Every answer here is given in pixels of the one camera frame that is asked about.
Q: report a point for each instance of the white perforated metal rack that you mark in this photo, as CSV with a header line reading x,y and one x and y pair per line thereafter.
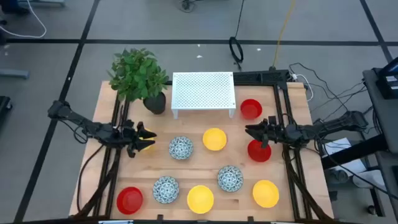
x,y
202,90

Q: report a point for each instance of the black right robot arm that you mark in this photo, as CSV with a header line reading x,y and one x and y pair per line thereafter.
x,y
329,126

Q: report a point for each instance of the black desk leg beam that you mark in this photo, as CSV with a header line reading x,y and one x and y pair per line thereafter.
x,y
354,152

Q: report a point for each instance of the black device on desk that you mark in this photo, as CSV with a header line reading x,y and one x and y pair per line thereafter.
x,y
388,87

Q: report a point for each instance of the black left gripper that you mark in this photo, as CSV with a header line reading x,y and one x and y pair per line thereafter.
x,y
130,137

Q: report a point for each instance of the green potted plant black pot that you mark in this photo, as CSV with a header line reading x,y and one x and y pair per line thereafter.
x,y
136,74

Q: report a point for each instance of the yellow mini bowl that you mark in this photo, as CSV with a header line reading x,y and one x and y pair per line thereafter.
x,y
150,147
200,199
214,139
265,193

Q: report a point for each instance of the white paper sheet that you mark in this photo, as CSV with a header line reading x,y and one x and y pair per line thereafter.
x,y
337,146

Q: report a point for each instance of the black aluminium table frame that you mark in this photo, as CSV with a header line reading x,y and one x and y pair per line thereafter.
x,y
264,77

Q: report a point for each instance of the red mini bowl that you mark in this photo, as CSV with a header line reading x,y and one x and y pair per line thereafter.
x,y
129,200
251,109
259,154

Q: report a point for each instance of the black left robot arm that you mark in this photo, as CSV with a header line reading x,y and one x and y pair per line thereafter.
x,y
77,119

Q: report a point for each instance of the grey desk foot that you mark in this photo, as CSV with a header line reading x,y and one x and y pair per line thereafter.
x,y
14,74

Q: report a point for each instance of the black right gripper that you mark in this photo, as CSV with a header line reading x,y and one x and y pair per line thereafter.
x,y
275,132

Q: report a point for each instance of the patterned teal ceramic bowl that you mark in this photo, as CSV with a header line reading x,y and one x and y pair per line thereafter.
x,y
230,178
181,148
165,189

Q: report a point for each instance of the grey side desk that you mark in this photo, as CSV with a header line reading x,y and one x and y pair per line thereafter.
x,y
384,115

